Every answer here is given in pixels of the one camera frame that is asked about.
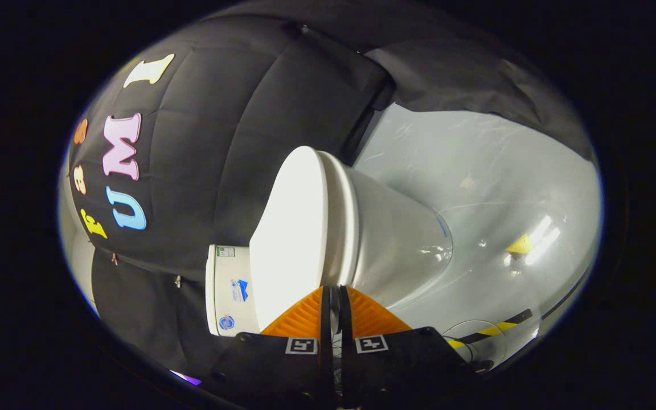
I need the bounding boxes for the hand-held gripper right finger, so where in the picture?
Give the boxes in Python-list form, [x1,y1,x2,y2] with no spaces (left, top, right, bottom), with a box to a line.
[337,286,478,410]

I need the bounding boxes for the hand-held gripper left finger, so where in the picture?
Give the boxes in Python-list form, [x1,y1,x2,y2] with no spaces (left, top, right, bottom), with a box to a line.
[210,286,334,410]

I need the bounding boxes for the white toilet lid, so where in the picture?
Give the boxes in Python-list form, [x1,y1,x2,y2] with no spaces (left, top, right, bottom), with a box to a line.
[249,146,343,332]

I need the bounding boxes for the white toilet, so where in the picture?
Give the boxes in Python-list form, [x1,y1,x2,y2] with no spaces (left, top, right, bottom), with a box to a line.
[206,165,454,338]

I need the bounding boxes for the yellow tape piece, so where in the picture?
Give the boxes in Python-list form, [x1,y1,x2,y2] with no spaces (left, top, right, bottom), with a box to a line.
[505,234,534,256]

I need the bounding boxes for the black backdrop cloth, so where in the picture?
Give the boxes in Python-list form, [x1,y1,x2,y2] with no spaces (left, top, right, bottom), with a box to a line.
[66,2,596,379]

